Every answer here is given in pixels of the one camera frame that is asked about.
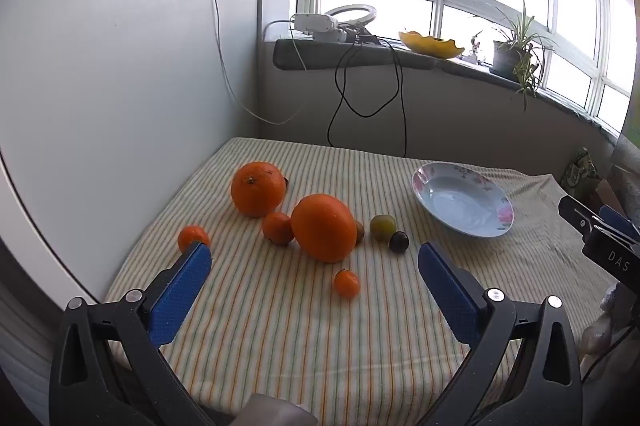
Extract potted spider plant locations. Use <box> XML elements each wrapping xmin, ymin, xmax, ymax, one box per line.
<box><xmin>472</xmin><ymin>0</ymin><xmax>558</xmax><ymax>112</ymax></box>

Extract small mandarin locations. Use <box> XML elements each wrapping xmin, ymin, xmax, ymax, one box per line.
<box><xmin>178</xmin><ymin>225</ymin><xmax>211</xmax><ymax>255</ymax></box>
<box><xmin>262</xmin><ymin>211</ymin><xmax>295</xmax><ymax>247</ymax></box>

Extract white ring light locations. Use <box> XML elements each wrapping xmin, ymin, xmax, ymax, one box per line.
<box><xmin>324</xmin><ymin>4</ymin><xmax>377</xmax><ymax>29</ymax></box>

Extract cardboard box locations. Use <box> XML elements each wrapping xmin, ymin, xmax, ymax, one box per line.
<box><xmin>595</xmin><ymin>178</ymin><xmax>626</xmax><ymax>217</ymax></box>

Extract tiny mandarin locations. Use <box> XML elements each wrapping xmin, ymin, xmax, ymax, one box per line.
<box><xmin>333</xmin><ymin>270</ymin><xmax>361</xmax><ymax>299</ymax></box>

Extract floral white plate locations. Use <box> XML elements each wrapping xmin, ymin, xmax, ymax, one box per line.
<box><xmin>411</xmin><ymin>162</ymin><xmax>515</xmax><ymax>238</ymax></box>

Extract small white figurine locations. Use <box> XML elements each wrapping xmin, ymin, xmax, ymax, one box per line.
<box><xmin>462</xmin><ymin>33</ymin><xmax>488</xmax><ymax>67</ymax></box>

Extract round large orange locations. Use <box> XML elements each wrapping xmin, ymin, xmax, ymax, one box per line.
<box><xmin>230</xmin><ymin>161</ymin><xmax>287</xmax><ymax>218</ymax></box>

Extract green packaging bag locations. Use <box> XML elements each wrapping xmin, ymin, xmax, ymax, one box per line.
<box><xmin>560</xmin><ymin>148</ymin><xmax>601</xmax><ymax>202</ymax></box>

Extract green plum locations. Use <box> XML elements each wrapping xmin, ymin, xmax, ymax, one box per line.
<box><xmin>370</xmin><ymin>214</ymin><xmax>397</xmax><ymax>242</ymax></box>

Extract white cabinet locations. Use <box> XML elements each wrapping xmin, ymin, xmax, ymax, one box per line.
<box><xmin>0</xmin><ymin>0</ymin><xmax>263</xmax><ymax>307</ymax></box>

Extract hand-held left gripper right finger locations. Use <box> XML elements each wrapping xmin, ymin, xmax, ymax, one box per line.
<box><xmin>415</xmin><ymin>241</ymin><xmax>586</xmax><ymax>426</ymax></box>

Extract person's right hand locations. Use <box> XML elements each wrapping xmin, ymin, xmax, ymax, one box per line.
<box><xmin>582</xmin><ymin>283</ymin><xmax>631</xmax><ymax>357</ymax></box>

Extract yellow bowl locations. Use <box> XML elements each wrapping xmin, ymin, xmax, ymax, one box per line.
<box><xmin>398</xmin><ymin>30</ymin><xmax>466</xmax><ymax>59</ymax></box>

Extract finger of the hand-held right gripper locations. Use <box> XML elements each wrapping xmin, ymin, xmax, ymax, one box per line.
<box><xmin>597</xmin><ymin>205</ymin><xmax>640</xmax><ymax>243</ymax></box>
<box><xmin>559</xmin><ymin>195</ymin><xmax>601</xmax><ymax>237</ymax></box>

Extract white power strip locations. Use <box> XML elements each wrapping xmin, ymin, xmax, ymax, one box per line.
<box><xmin>292</xmin><ymin>13</ymin><xmax>348</xmax><ymax>43</ymax></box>

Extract oval large orange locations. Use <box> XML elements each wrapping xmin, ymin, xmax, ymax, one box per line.
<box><xmin>290</xmin><ymin>193</ymin><xmax>358</xmax><ymax>264</ymax></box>

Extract black cable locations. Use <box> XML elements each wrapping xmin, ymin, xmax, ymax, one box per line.
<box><xmin>327</xmin><ymin>38</ymin><xmax>408</xmax><ymax>157</ymax></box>

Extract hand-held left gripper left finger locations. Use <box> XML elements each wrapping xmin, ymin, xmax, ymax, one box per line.
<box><xmin>49</xmin><ymin>241</ymin><xmax>221</xmax><ymax>426</ymax></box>

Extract striped table cloth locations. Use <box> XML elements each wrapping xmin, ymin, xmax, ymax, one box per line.
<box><xmin>102</xmin><ymin>137</ymin><xmax>621</xmax><ymax>426</ymax></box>

